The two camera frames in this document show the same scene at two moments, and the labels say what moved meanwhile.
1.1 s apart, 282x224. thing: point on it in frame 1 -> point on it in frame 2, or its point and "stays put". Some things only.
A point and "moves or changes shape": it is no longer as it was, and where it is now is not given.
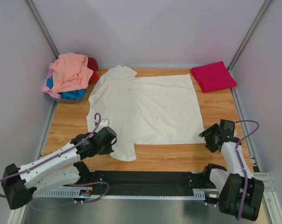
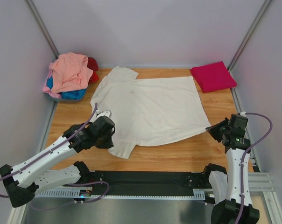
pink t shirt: (47, 90) stays put
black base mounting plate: (150, 182) stays put
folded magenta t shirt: (213, 77) stays put
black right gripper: (206, 134) -> (212, 129)
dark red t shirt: (93, 64) stays put
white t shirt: (151, 110) moves or changes shape
